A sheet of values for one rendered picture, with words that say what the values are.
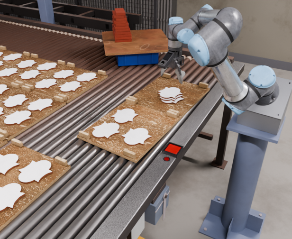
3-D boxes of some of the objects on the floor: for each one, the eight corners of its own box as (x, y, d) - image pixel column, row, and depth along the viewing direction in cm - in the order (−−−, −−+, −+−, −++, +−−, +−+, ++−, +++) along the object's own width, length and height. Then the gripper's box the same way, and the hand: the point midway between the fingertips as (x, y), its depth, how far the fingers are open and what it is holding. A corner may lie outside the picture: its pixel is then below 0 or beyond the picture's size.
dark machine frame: (142, 103, 364) (141, 14, 309) (124, 119, 336) (120, 23, 281) (-23, 57, 485) (-45, -13, 430) (-47, 66, 457) (-73, -8, 401)
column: (265, 215, 227) (297, 114, 180) (254, 256, 199) (287, 150, 152) (215, 196, 243) (232, 98, 195) (198, 232, 215) (213, 129, 168)
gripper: (194, 48, 167) (191, 81, 178) (166, 40, 179) (165, 72, 189) (185, 52, 162) (182, 86, 173) (156, 43, 173) (156, 76, 184)
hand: (170, 80), depth 179 cm, fingers open, 14 cm apart
